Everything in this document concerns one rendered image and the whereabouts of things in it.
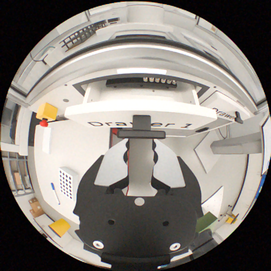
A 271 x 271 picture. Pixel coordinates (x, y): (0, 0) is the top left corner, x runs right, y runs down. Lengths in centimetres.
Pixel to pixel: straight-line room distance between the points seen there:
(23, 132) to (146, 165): 125
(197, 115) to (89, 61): 19
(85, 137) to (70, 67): 25
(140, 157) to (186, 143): 59
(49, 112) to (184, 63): 37
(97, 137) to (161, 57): 28
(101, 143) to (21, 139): 69
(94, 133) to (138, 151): 78
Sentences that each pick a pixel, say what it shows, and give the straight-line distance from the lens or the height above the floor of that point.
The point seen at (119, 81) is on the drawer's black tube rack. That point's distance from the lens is 25.
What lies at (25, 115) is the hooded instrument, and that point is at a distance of 83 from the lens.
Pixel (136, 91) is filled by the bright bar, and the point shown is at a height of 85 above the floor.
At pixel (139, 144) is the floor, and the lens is 105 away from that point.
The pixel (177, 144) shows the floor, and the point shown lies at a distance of 114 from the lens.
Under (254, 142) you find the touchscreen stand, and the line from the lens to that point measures 99.
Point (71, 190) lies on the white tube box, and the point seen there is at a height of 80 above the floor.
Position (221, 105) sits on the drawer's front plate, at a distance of 28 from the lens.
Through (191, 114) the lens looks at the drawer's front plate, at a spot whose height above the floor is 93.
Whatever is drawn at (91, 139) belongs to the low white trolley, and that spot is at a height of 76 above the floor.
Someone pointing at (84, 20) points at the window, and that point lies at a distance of 15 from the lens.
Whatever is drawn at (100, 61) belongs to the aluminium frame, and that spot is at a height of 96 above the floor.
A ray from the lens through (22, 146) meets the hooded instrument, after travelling 82.
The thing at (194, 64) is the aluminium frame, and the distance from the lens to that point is 16.
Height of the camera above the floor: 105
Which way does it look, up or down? 82 degrees down
